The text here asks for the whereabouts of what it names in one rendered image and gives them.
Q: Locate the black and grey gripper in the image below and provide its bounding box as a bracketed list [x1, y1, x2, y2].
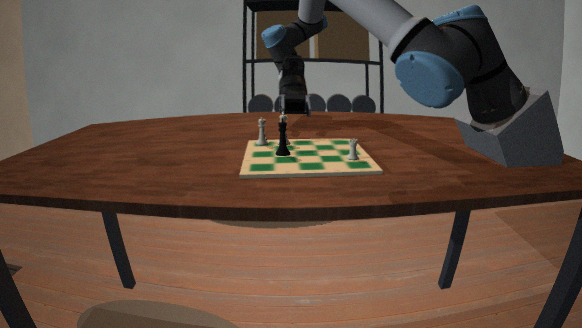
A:
[279, 53, 311, 117]

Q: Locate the black chess piece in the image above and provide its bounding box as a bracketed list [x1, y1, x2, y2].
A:
[276, 118, 290, 156]

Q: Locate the green and cream chessboard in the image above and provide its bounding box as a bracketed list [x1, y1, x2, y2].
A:
[239, 139, 383, 178]

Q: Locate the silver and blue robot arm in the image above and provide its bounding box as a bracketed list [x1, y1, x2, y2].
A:
[262, 0, 527, 124]

